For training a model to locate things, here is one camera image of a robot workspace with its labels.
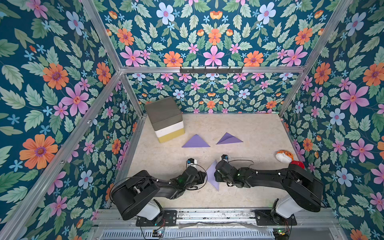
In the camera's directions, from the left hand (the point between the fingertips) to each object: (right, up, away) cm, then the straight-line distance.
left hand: (207, 176), depth 87 cm
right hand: (+5, +1, 0) cm, 5 cm away
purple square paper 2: (-7, +19, +13) cm, 24 cm away
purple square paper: (+14, +22, +11) cm, 28 cm away
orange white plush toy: (+47, +12, +1) cm, 48 cm away
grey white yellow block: (-25, +34, +1) cm, 42 cm away
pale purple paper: (+2, +3, -1) cm, 4 cm away
